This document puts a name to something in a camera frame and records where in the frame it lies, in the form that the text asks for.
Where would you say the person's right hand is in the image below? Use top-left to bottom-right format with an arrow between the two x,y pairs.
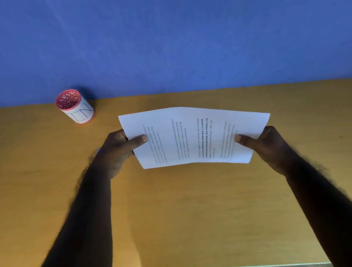
232,121 -> 303,185

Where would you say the person's left hand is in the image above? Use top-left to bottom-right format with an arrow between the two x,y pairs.
89,124 -> 154,182

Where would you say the white printed paper sheet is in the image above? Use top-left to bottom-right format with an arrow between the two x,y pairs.
118,90 -> 278,185

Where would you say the person's right forearm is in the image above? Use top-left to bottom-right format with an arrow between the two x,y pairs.
282,148 -> 352,267

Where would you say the person's left forearm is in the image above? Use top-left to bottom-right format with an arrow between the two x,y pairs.
0,162 -> 129,267

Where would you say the red cup with white label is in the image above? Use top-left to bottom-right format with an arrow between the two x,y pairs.
54,85 -> 97,128

